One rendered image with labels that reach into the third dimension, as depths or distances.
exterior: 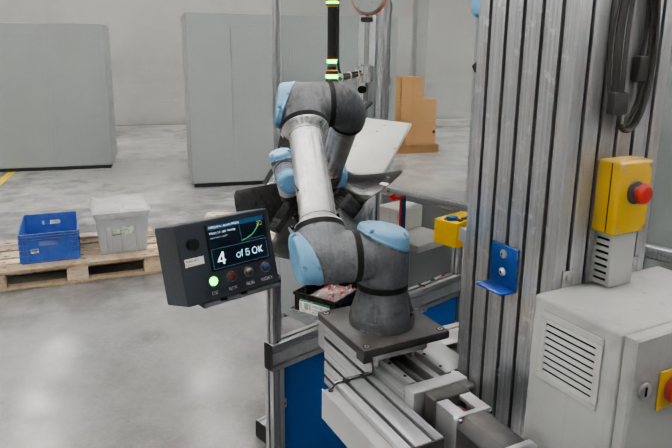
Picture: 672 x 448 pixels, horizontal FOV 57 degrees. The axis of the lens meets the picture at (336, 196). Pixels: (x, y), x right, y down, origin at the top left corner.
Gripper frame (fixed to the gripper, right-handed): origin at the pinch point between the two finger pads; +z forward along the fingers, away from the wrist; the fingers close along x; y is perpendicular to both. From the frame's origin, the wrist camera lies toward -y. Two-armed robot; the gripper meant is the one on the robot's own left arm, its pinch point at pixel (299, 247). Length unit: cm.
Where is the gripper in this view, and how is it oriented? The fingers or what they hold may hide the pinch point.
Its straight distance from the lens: 212.7
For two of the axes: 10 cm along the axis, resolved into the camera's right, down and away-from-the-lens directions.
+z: 2.1, 8.9, 4.2
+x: -6.7, -1.8, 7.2
